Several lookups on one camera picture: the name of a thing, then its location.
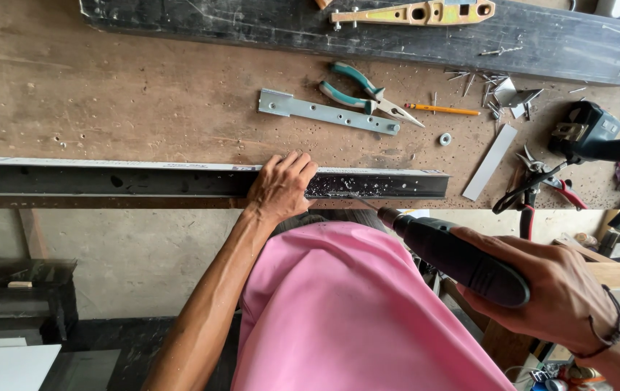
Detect pink shirt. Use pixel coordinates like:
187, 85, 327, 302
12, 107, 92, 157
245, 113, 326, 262
231, 219, 518, 391

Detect black glass stack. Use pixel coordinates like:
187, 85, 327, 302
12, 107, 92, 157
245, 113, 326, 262
0, 258, 79, 346

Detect yellow pencil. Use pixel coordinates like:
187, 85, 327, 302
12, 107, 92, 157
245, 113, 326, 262
403, 102, 482, 117

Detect heap of small clutter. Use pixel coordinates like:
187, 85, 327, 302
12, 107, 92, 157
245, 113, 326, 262
506, 358, 612, 391

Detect person's left hand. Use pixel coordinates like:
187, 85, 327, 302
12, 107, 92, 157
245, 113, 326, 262
245, 151, 319, 224

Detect teal long-nose pliers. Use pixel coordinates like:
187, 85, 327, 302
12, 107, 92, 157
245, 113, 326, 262
319, 61, 426, 129

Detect person's right hand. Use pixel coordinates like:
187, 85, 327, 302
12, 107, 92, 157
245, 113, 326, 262
450, 226, 620, 355

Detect white flat strip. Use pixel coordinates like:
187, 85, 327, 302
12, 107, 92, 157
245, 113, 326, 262
461, 123, 519, 202

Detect long silver screw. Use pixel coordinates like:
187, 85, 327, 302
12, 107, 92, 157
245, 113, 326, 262
479, 46, 524, 57

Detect silver metal bracket strip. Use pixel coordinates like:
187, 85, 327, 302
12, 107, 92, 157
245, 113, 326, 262
258, 88, 401, 136

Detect shiny bent metal piece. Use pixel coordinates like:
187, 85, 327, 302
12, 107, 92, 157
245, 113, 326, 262
493, 77, 545, 119

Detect red-handled snips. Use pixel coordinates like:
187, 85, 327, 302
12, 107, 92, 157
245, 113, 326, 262
515, 144, 589, 241

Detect white board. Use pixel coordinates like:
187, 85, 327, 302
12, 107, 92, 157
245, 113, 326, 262
0, 337, 63, 391

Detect scatter of small screws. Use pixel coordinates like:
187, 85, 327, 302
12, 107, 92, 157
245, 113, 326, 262
431, 67, 588, 123

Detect black cord bracelet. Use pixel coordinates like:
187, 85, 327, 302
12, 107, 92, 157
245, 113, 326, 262
571, 284, 620, 360

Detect black aluminium profile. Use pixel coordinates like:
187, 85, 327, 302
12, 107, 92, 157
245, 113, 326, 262
0, 156, 451, 201

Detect dark grey power drill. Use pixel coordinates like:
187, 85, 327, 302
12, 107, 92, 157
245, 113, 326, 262
349, 192, 531, 309

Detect wooden bench leg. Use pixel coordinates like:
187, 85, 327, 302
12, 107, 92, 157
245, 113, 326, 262
17, 209, 51, 260

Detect dark blue power tool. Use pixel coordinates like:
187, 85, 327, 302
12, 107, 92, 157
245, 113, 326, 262
547, 100, 620, 164

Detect large black metal beam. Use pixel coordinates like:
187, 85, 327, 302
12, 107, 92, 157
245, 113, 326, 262
79, 0, 620, 87

